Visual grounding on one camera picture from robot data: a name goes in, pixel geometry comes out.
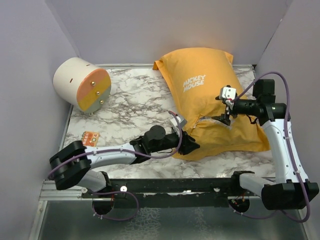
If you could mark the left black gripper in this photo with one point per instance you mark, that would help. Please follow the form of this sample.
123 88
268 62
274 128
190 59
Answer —
187 144

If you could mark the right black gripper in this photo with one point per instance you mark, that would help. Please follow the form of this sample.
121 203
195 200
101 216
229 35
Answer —
224 118

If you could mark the orange Mickey Mouse pillowcase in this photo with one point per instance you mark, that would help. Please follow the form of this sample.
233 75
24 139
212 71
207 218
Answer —
195 77

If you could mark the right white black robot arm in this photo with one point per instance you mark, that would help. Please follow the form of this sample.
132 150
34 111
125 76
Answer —
292 189

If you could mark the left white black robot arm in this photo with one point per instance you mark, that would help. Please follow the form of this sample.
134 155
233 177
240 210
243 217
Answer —
75 164

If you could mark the small orange patterned card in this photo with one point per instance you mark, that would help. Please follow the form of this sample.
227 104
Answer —
90 138

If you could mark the white cylinder with orange lid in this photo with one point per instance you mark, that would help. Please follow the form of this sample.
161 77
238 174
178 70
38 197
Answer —
82 84

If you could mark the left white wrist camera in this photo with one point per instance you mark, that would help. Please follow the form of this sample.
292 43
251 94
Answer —
178 122

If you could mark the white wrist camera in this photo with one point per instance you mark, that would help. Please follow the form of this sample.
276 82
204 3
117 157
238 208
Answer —
178 122
227 93

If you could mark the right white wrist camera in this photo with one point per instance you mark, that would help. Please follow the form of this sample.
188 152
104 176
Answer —
227 93

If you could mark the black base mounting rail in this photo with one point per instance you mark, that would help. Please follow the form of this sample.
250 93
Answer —
125 201

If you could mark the aluminium frame rail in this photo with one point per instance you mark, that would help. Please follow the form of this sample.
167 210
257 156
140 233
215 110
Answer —
100 182

